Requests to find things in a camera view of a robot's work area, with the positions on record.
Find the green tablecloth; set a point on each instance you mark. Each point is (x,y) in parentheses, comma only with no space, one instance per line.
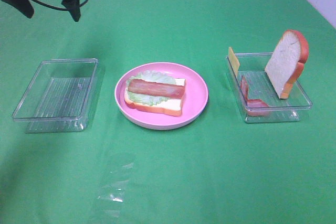
(217,169)

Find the yellow cheese slice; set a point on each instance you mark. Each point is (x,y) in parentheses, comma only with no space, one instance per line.
(234,62)

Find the left clear plastic tray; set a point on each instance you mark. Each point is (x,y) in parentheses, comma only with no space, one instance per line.
(59,97)

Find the white bread slice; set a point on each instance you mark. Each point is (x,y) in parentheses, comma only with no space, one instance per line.
(287,62)
(171,107)

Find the bacon strip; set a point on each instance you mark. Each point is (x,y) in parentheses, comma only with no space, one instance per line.
(252,103)
(140,86)

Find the pink round plate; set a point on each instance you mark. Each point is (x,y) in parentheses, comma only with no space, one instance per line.
(195,100)

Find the right clear plastic tray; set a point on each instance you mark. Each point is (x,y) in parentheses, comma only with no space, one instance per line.
(272,108)

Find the green lettuce leaf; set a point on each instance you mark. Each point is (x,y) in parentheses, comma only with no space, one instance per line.
(149,76)

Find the clear plastic tray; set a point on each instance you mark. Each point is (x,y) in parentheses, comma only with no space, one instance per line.
(59,97)
(272,108)

